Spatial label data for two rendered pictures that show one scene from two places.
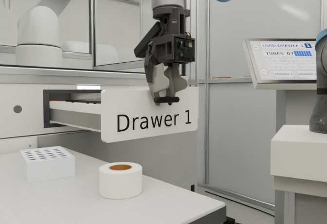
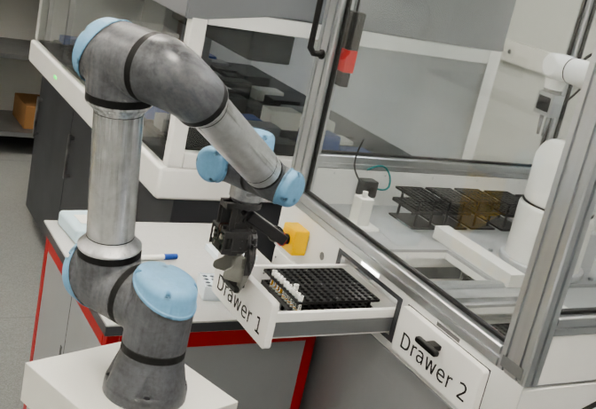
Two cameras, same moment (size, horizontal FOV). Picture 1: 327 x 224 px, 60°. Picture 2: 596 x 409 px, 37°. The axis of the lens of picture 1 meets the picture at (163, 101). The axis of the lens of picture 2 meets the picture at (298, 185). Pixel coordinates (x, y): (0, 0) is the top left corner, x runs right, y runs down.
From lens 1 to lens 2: 2.23 m
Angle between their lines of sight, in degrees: 100
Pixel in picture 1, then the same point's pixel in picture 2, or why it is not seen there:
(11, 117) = (317, 261)
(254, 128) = not seen: outside the picture
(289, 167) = not seen: hidden behind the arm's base
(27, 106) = (327, 257)
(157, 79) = (228, 259)
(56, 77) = (352, 240)
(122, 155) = (375, 385)
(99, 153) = (356, 357)
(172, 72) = (242, 261)
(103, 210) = not seen: hidden behind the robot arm
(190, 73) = (512, 346)
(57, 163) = (201, 284)
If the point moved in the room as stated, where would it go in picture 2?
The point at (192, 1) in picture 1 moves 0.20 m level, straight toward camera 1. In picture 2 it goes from (564, 195) to (458, 164)
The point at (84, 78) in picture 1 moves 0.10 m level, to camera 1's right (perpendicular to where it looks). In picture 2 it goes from (371, 255) to (364, 269)
